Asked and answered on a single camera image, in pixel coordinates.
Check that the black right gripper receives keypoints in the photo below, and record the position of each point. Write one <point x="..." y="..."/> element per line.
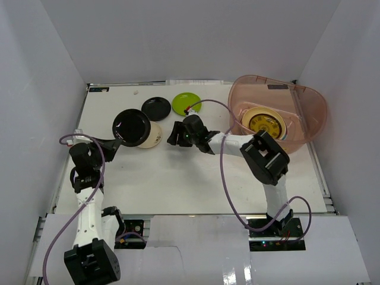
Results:
<point x="179" y="129"/>

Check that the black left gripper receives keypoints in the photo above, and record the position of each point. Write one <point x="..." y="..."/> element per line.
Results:
<point x="104" y="147"/>

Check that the cream plate with black patch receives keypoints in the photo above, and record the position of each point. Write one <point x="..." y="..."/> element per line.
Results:
<point x="154" y="137"/>

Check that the yellow patterned brown-rimmed plate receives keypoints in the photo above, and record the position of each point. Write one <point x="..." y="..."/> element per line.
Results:
<point x="266" y="123"/>

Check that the pale orange plate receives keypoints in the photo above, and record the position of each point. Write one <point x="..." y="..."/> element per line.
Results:
<point x="262" y="110"/>

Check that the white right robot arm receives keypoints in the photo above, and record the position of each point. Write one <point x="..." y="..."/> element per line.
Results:
<point x="267" y="161"/>

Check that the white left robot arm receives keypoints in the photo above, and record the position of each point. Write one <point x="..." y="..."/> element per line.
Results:
<point x="92" y="259"/>

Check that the translucent pink plastic bin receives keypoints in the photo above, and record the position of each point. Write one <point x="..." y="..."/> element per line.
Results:
<point x="303" y="109"/>

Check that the lime green plate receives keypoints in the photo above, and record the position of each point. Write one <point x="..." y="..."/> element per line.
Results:
<point x="182" y="101"/>

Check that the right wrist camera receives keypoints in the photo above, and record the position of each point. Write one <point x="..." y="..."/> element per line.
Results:
<point x="189" y="111"/>

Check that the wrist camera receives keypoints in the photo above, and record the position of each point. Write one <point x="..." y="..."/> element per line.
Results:
<point x="189" y="111"/>
<point x="76" y="138"/>

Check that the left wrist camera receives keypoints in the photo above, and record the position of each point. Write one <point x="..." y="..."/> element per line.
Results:
<point x="76" y="138"/>

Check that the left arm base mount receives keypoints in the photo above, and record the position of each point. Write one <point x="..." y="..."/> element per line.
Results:
<point x="129" y="238"/>

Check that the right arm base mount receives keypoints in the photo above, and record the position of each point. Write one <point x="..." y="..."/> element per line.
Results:
<point x="270" y="241"/>

